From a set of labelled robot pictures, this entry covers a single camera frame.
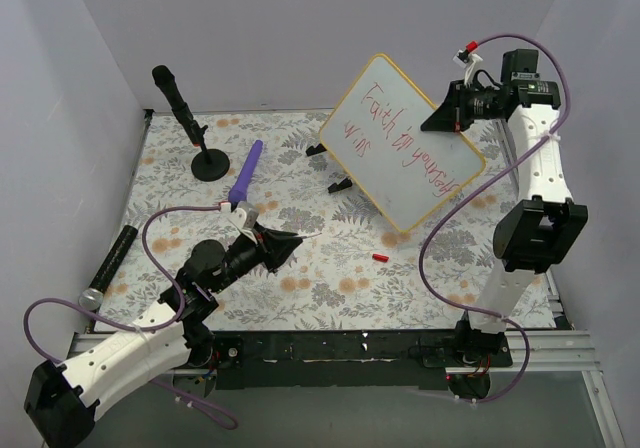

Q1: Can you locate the wire whiteboard stand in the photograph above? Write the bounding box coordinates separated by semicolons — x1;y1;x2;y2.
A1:
305;143;354;194

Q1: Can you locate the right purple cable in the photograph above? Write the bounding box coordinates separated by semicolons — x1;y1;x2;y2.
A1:
418;33;572;404

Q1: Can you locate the purple cable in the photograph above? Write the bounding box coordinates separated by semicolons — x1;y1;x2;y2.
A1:
418;33;572;404
24;201;239;430

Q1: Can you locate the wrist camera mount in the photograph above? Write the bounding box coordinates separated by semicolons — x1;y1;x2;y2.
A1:
452;41;483;86
219;201;259;240

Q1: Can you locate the red marker cap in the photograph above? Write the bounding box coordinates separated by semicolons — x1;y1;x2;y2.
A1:
372;254;389;263

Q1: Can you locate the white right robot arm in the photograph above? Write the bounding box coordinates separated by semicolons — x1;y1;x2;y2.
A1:
421;46;588;366

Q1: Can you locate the black microphone on stand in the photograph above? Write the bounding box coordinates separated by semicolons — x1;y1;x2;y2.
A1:
152;65;230;182

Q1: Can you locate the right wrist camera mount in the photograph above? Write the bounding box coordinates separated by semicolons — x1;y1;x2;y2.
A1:
452;41;483;86

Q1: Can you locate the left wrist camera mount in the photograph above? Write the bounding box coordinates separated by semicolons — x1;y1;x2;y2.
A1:
219;201;259;240

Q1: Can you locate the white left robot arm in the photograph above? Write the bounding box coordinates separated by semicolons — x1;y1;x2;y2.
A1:
24;225;303;447

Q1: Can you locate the yellow framed whiteboard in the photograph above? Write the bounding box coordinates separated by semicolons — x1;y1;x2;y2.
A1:
319;53;486;232

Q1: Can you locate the floral table mat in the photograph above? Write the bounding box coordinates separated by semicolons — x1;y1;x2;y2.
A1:
100;111;517;331

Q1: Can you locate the black flashlight silver head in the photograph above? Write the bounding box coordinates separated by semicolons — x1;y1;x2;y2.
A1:
78;225;138;312

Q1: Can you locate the aluminium frame rail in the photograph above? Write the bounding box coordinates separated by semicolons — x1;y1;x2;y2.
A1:
86;274;623;447

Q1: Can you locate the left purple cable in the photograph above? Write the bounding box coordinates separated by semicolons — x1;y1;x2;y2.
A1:
24;201;239;430

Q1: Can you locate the white red marker pen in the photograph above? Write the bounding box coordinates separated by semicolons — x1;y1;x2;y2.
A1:
298;232;322;240

